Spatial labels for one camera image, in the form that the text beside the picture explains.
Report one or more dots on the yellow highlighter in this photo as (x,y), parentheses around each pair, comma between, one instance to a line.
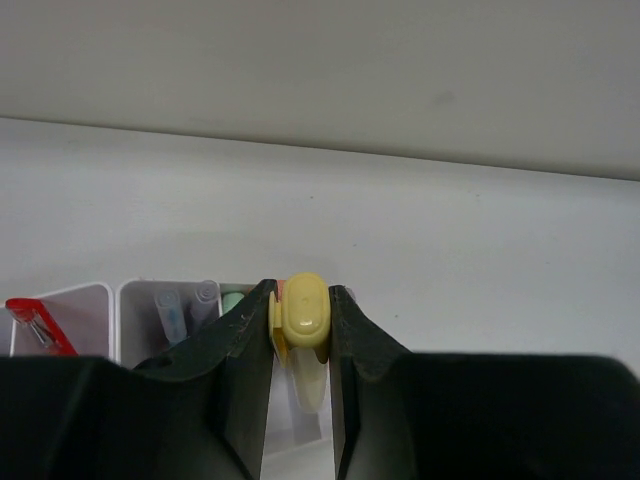
(299,330)

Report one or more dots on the white desk organizer container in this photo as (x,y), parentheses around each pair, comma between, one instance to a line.
(124,325)

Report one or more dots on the green highlighter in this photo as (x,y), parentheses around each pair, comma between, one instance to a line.
(229,300)

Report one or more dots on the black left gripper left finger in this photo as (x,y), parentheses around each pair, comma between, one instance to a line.
(195,411)

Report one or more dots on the blue ballpoint pen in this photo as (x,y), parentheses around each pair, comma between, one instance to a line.
(169,307)

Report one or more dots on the orange translucent highlighter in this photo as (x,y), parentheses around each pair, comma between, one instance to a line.
(280,288)

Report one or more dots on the red ballpoint pen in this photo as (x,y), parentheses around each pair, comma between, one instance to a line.
(33,315)

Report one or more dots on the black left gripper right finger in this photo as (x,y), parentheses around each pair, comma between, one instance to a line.
(399,414)

